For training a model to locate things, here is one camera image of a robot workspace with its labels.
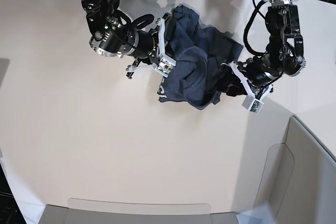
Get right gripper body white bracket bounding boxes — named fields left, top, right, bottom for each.
left=125, top=13, right=174, bottom=79

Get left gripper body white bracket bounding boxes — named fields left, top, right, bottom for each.
left=220, top=60, right=274, bottom=102

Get dark blue t-shirt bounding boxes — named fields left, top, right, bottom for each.
left=158, top=5, right=244, bottom=110

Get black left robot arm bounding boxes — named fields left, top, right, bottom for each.
left=223, top=0, right=306, bottom=114

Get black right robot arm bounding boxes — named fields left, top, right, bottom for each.
left=81, top=0, right=176, bottom=79

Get grey right side partition panel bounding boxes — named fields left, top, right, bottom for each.
left=253, top=115, right=336, bottom=224

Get grey partition panel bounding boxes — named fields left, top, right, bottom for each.
left=253, top=115, right=336, bottom=224
left=39, top=205, right=238, bottom=224

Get grey front partition panel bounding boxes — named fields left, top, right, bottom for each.
left=39, top=205, right=238, bottom=224

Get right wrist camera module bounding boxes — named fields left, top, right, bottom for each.
left=154, top=56, right=176, bottom=78

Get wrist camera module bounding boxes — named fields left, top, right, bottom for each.
left=154, top=56, right=176, bottom=78
left=242, top=96, right=264, bottom=114

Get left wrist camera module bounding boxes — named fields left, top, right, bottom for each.
left=242, top=96, right=264, bottom=114

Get clear acrylic right panel bracket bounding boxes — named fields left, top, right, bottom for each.
left=254, top=143, right=295, bottom=213

